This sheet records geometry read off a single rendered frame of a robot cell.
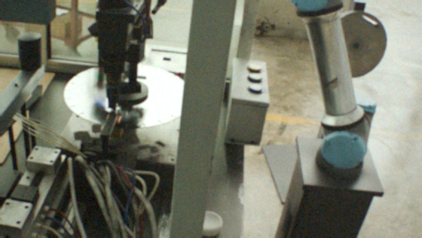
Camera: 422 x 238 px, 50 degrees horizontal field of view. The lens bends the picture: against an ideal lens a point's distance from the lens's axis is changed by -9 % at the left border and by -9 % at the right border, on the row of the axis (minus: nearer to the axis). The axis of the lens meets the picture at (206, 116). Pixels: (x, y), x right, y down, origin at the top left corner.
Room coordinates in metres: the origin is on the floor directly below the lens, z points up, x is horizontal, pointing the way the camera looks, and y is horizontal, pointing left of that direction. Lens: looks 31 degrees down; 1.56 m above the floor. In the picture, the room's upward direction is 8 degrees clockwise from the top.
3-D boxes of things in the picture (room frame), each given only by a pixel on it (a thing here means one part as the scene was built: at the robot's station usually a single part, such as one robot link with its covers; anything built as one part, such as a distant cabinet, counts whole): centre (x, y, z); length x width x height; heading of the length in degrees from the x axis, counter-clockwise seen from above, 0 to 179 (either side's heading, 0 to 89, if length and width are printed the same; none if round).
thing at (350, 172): (1.18, -0.41, 0.80); 0.15 x 0.15 x 0.10
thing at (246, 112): (1.36, -0.12, 0.82); 0.28 x 0.11 x 0.15; 0
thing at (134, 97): (1.08, 0.21, 0.96); 0.11 x 0.11 x 0.03
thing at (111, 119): (0.89, 0.21, 0.95); 0.10 x 0.03 x 0.07; 0
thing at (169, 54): (1.42, 0.15, 0.82); 0.18 x 0.18 x 0.15; 0
